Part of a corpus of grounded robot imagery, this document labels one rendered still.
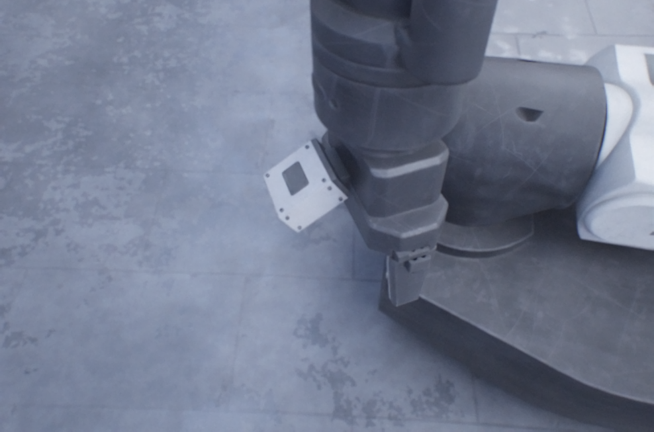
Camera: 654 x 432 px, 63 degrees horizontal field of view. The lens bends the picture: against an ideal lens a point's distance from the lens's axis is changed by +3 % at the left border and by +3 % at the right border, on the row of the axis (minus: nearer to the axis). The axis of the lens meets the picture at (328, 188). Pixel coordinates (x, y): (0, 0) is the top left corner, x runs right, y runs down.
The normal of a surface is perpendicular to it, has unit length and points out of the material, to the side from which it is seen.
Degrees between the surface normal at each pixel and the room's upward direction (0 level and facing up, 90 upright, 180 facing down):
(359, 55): 82
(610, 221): 90
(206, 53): 0
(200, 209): 0
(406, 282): 80
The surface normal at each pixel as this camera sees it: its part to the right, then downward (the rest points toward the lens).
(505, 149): -0.19, 0.38
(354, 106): -0.50, 0.63
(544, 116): -0.07, -0.05
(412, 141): 0.21, 0.71
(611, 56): -0.79, -0.45
